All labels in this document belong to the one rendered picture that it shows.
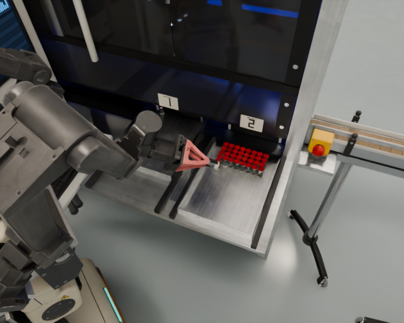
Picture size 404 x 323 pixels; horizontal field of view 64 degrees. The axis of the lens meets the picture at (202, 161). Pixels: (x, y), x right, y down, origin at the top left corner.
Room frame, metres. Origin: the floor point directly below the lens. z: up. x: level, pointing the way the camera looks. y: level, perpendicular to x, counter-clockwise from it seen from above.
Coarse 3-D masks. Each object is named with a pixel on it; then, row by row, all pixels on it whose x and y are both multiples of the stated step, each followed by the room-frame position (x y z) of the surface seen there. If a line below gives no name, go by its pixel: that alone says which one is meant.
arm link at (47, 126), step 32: (32, 96) 0.27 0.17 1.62; (0, 128) 0.24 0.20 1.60; (32, 128) 0.24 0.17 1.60; (64, 128) 0.24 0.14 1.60; (0, 160) 0.22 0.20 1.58; (32, 160) 0.21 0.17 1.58; (64, 160) 0.23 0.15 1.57; (0, 192) 0.19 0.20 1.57; (32, 192) 0.20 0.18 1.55; (32, 224) 0.23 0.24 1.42
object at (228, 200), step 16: (208, 176) 0.73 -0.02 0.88; (224, 176) 0.73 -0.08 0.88; (240, 176) 0.73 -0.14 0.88; (256, 176) 0.73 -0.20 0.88; (272, 176) 0.72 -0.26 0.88; (192, 192) 0.66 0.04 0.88; (208, 192) 0.66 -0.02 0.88; (224, 192) 0.66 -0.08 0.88; (240, 192) 0.66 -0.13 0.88; (256, 192) 0.65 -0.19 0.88; (192, 208) 0.60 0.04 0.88; (208, 208) 0.59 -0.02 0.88; (224, 208) 0.59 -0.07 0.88; (240, 208) 0.59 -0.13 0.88; (256, 208) 0.59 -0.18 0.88; (208, 224) 0.53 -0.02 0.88; (224, 224) 0.51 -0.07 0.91; (240, 224) 0.53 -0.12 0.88; (256, 224) 0.51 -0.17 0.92
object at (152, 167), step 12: (168, 120) 1.05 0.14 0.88; (180, 120) 1.05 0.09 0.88; (192, 120) 1.04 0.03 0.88; (204, 120) 1.00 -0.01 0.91; (168, 132) 0.98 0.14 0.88; (180, 132) 0.97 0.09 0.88; (192, 132) 0.97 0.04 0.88; (144, 168) 0.76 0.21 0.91; (156, 168) 0.78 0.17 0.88; (168, 180) 0.72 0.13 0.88
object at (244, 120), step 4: (240, 116) 0.88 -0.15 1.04; (244, 116) 0.88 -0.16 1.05; (248, 116) 0.87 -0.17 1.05; (240, 120) 0.88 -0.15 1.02; (244, 120) 0.88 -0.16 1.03; (248, 120) 0.87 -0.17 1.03; (256, 120) 0.86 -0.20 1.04; (260, 120) 0.85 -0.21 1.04; (240, 124) 0.88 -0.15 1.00; (244, 124) 0.87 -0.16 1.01; (252, 124) 0.86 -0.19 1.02; (256, 124) 0.86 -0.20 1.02; (260, 124) 0.85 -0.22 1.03; (248, 128) 0.87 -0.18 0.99; (252, 128) 0.86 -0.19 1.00; (256, 128) 0.86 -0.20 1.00; (260, 128) 0.85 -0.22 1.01
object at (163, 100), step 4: (160, 96) 1.02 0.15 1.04; (164, 96) 1.01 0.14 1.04; (168, 96) 1.00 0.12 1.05; (160, 100) 1.02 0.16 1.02; (164, 100) 1.01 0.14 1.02; (168, 100) 1.00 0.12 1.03; (172, 100) 1.00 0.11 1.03; (176, 100) 0.99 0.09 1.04; (160, 104) 1.02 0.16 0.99; (164, 104) 1.01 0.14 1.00; (168, 104) 1.00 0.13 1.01; (172, 104) 1.00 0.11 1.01; (176, 104) 0.99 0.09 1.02; (172, 108) 1.00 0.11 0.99; (176, 108) 0.99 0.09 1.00
